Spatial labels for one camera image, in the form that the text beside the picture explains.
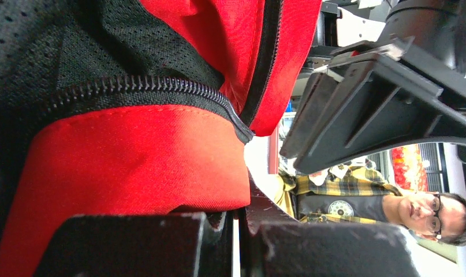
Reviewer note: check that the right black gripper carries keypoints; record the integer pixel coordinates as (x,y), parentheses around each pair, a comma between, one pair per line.
(407,87)

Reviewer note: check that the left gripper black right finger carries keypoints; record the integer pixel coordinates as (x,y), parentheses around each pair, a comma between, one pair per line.
(274,244)

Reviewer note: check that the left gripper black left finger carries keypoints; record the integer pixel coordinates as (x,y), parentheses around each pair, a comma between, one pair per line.
(186,244)

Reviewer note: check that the red jacket black lining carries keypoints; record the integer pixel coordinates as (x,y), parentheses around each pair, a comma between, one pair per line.
(135,108)

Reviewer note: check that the person in plaid shirt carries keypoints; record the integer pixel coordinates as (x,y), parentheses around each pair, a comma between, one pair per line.
(358,193)

